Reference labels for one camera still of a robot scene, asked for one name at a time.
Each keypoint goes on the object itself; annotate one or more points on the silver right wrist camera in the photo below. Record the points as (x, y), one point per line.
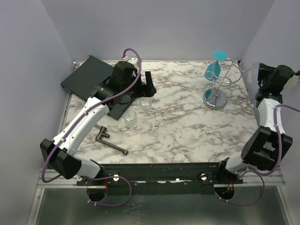
(294, 80)

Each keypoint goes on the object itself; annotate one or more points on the dark metal T-handle tool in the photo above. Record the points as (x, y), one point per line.
(102, 134)

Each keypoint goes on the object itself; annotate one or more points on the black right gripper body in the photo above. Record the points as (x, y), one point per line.
(266, 84)

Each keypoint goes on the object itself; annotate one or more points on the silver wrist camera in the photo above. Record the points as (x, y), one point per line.
(133, 60)
(294, 80)

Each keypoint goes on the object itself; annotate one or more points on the aluminium extrusion frame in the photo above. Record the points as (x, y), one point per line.
(60, 183)

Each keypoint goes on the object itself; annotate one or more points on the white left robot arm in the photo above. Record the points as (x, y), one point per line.
(59, 152)

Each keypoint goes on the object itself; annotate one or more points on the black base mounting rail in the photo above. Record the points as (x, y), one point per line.
(166, 178)

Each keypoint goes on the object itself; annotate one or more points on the dark grey flat box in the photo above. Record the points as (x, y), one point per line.
(83, 80)

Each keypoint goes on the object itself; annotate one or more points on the blue wine glass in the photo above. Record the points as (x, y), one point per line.
(214, 97)

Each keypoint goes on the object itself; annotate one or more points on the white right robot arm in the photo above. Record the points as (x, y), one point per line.
(265, 149)

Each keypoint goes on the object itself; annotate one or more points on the clear ribbed wine glass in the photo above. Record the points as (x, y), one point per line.
(145, 104)

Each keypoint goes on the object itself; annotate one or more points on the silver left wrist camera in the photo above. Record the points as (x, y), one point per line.
(133, 60)

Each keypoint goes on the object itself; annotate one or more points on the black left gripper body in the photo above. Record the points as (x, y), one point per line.
(135, 90)

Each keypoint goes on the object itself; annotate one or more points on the chrome wine glass rack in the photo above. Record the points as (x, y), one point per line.
(225, 69)

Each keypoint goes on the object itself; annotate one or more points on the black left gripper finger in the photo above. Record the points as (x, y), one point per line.
(148, 89)
(127, 100)

